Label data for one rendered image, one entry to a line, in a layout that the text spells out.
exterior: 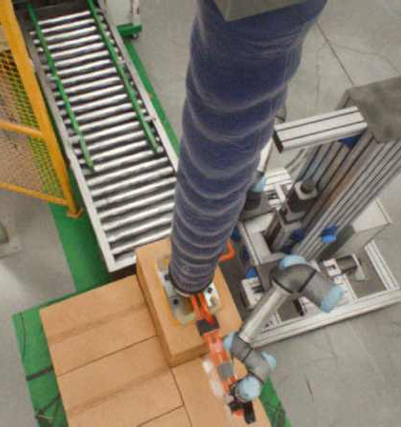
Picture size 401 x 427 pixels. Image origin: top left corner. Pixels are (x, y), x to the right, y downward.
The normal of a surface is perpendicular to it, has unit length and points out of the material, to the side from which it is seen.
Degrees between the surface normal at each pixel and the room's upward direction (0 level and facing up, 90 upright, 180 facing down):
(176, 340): 0
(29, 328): 0
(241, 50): 98
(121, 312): 0
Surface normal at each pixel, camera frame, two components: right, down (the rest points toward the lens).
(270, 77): 0.28, 0.76
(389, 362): 0.07, -0.45
